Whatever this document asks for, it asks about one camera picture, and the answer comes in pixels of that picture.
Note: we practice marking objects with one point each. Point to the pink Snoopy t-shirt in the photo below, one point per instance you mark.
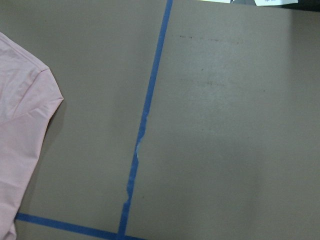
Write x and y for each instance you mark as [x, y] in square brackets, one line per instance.
[29, 97]

